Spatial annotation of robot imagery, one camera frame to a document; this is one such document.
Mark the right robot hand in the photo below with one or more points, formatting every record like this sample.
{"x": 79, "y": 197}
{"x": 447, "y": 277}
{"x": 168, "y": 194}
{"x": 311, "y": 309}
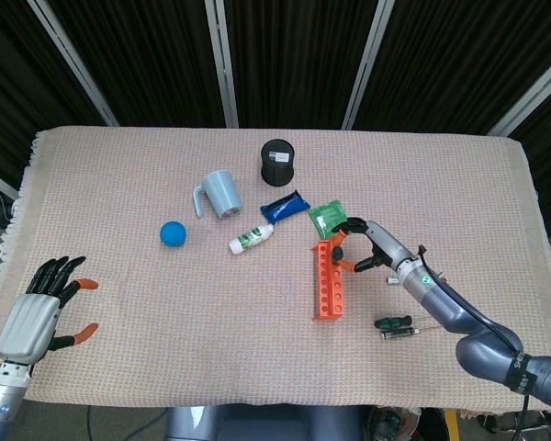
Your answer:
{"x": 388, "y": 243}

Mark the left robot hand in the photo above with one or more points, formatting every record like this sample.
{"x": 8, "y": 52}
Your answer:
{"x": 27, "y": 326}

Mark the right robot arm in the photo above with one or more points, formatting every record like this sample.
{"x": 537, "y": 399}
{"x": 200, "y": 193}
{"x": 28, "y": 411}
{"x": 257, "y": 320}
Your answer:
{"x": 468, "y": 317}

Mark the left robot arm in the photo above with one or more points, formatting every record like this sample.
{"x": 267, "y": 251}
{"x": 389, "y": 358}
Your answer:
{"x": 0, "y": 399}

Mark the white green marker pen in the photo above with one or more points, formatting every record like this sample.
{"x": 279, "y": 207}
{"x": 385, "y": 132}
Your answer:
{"x": 393, "y": 279}

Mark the green foil packet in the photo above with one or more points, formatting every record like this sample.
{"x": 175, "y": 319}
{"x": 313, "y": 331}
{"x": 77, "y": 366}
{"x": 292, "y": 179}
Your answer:
{"x": 326, "y": 215}

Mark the orange tube rack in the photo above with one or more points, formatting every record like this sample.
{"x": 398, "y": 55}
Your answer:
{"x": 329, "y": 294}

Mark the blue snack pouch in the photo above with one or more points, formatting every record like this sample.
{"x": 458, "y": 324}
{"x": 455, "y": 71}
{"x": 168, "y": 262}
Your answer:
{"x": 284, "y": 206}

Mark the black mesh pen holder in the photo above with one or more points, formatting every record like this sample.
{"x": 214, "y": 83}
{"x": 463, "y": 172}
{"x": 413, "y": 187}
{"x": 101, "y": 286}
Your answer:
{"x": 277, "y": 163}

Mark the white bottle green label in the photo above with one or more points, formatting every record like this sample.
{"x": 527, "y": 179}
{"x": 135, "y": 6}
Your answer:
{"x": 250, "y": 239}

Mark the blue ball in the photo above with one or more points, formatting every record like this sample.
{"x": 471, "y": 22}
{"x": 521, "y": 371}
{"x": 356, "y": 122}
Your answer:
{"x": 173, "y": 234}

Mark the light blue mug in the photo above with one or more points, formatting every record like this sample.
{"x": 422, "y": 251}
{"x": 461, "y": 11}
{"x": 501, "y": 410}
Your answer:
{"x": 222, "y": 193}

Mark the beige woven tablecloth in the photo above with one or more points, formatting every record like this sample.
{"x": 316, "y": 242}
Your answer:
{"x": 211, "y": 312}

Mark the dark curtain panel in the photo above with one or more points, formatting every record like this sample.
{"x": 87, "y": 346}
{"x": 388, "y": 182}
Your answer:
{"x": 9, "y": 82}
{"x": 298, "y": 59}
{"x": 142, "y": 59}
{"x": 464, "y": 59}

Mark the grey robot torso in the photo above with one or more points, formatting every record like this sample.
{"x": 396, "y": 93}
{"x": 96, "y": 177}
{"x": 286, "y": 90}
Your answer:
{"x": 266, "y": 425}

